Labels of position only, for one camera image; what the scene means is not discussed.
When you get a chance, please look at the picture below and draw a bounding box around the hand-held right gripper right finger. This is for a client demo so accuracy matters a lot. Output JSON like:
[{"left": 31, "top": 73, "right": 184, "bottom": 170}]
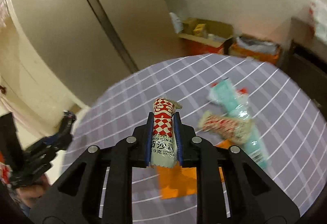
[{"left": 172, "top": 112, "right": 300, "bottom": 224}]

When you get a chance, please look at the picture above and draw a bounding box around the orange packet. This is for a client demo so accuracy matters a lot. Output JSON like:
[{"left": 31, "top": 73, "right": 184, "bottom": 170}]
[{"left": 156, "top": 138, "right": 230, "bottom": 200}]

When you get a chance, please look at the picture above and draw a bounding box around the red and white snack wrapper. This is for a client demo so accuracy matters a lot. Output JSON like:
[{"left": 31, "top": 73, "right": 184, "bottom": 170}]
[{"left": 198, "top": 110, "right": 253, "bottom": 145}]

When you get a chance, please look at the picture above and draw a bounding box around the dark wooden cabinet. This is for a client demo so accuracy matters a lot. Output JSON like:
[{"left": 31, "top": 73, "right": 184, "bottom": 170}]
[{"left": 281, "top": 17, "right": 327, "bottom": 102}]

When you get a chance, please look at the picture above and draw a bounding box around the crumpled white bag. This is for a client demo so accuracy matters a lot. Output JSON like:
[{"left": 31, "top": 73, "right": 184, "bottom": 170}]
[{"left": 169, "top": 12, "right": 183, "bottom": 34}]

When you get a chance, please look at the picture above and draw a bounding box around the white plastic bag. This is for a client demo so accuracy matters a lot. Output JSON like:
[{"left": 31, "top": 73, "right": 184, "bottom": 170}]
[{"left": 308, "top": 0, "right": 327, "bottom": 44}]

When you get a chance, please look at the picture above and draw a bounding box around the teal plastic packet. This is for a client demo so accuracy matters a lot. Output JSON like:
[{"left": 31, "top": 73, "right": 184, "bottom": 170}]
[{"left": 206, "top": 78, "right": 270, "bottom": 169}]

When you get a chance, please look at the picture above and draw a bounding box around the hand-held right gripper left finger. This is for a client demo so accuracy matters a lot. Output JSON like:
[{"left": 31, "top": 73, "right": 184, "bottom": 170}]
[{"left": 29, "top": 112, "right": 155, "bottom": 224}]

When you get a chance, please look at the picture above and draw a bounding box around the small yellow carton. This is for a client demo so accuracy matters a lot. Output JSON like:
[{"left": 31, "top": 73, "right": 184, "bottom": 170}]
[{"left": 193, "top": 23, "right": 207, "bottom": 36}]

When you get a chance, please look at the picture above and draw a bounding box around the person's left hand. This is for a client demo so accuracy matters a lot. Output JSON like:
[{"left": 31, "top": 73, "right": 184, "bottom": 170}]
[{"left": 15, "top": 175, "right": 52, "bottom": 213}]

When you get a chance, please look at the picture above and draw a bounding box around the purple checked tablecloth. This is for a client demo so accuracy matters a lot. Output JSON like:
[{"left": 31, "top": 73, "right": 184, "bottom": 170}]
[{"left": 63, "top": 53, "right": 326, "bottom": 224}]

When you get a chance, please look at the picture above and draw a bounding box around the grey plastic bag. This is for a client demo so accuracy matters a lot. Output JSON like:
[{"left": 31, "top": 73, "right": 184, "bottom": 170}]
[{"left": 235, "top": 36, "right": 279, "bottom": 54}]

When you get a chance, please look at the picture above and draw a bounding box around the red checked sauce packet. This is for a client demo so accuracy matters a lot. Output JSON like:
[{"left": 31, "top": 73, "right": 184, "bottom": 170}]
[{"left": 149, "top": 97, "right": 183, "bottom": 169}]

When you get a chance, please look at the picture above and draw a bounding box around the small brown carton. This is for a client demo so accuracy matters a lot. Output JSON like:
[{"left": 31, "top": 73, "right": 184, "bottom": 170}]
[{"left": 182, "top": 18, "right": 197, "bottom": 34}]

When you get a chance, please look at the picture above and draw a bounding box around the beige two-door refrigerator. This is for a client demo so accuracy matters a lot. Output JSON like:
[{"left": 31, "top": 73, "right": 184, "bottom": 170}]
[{"left": 6, "top": 0, "right": 191, "bottom": 109}]

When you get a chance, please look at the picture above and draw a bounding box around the orange cardboard box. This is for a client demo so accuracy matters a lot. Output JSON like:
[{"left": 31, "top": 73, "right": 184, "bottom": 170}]
[{"left": 228, "top": 35, "right": 281, "bottom": 65}]

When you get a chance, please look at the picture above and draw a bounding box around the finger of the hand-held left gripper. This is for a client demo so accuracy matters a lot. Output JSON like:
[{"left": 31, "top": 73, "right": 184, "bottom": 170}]
[{"left": 38, "top": 110, "right": 77, "bottom": 153}]

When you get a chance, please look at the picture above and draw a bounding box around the red cardboard box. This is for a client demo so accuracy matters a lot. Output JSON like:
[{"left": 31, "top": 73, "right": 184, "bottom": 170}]
[{"left": 179, "top": 18, "right": 234, "bottom": 55}]

